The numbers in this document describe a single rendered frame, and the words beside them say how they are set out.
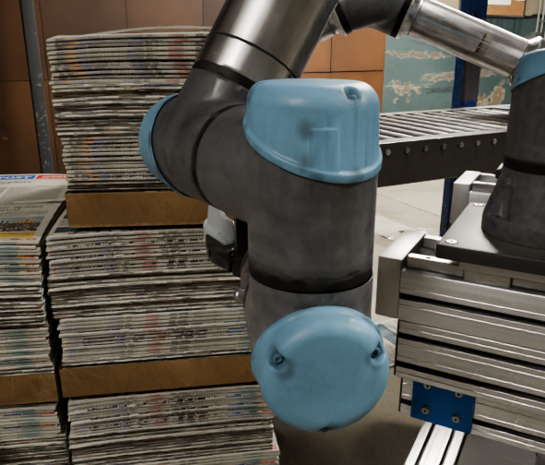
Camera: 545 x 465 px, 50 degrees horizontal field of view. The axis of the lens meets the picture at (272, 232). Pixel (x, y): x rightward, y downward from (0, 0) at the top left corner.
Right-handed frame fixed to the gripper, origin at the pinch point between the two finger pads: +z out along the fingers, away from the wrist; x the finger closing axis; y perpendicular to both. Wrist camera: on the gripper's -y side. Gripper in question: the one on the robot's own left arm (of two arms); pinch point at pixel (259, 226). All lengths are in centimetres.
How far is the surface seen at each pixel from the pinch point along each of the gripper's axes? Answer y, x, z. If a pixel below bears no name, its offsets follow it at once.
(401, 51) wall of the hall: 12, -184, 482
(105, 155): 7.0, 17.5, 8.4
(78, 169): 5.5, 20.6, 7.9
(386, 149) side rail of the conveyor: -7, -43, 85
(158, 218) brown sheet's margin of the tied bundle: -0.8, 11.7, 7.4
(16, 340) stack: -15.8, 30.2, 6.4
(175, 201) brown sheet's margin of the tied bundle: 1.3, 9.5, 7.3
